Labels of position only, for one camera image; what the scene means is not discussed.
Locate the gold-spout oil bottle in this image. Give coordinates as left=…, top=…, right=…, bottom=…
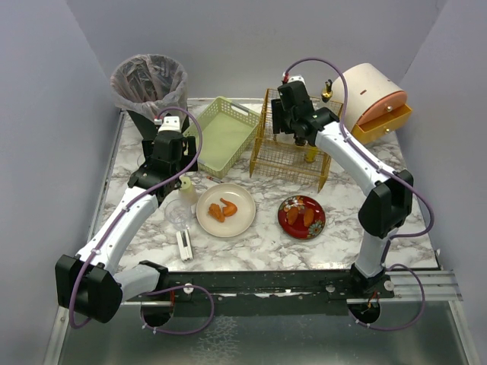
left=321, top=79, right=333, bottom=103

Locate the small yellow spice bottle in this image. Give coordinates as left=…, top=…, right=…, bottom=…
left=304, top=147, right=317, bottom=163

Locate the green-lid seasoning shaker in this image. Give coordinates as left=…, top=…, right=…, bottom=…
left=178, top=176, right=199, bottom=207

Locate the cream round plate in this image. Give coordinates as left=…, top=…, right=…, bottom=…
left=196, top=183, right=256, bottom=238

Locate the red floral plate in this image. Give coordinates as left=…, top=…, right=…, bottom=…
left=277, top=195, right=326, bottom=240

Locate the gold-cap pepper grinder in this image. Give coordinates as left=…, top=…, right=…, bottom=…
left=294, top=136, right=307, bottom=147

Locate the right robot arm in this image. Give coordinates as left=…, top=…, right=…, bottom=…
left=272, top=81, right=413, bottom=291

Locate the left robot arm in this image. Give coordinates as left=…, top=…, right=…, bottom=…
left=55, top=130, right=202, bottom=329

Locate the clear plastic cup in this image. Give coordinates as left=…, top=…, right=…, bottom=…
left=164, top=199, right=193, bottom=230
left=136, top=153, right=145, bottom=170

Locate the black ribbed trash bin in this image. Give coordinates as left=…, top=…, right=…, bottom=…
left=127, top=108, right=190, bottom=150

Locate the red pen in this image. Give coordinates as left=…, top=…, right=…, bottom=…
left=206, top=176, right=223, bottom=183

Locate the pale green plastic basket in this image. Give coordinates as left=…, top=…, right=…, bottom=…
left=183, top=97, right=260, bottom=179

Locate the orange fried nugget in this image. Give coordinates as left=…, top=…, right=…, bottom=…
left=208, top=203, right=225, bottom=223

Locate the white round drawer box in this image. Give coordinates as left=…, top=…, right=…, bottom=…
left=332, top=63, right=412, bottom=144

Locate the orange chicken wing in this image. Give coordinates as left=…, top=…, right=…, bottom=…
left=220, top=198, right=238, bottom=217

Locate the white folded peeler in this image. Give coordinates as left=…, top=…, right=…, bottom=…
left=177, top=229, right=193, bottom=262

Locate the left orange croquette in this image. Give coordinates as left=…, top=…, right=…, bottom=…
left=286, top=206, right=299, bottom=226

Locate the orange croquette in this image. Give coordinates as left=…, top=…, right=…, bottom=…
left=303, top=208, right=315, bottom=227
left=286, top=206, right=299, bottom=226

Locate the right orange croquette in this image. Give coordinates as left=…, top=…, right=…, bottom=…
left=303, top=208, right=315, bottom=227

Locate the gold wire rack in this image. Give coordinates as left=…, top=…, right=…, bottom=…
left=250, top=88, right=331, bottom=190

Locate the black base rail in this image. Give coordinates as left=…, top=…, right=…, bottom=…
left=123, top=268, right=463, bottom=319

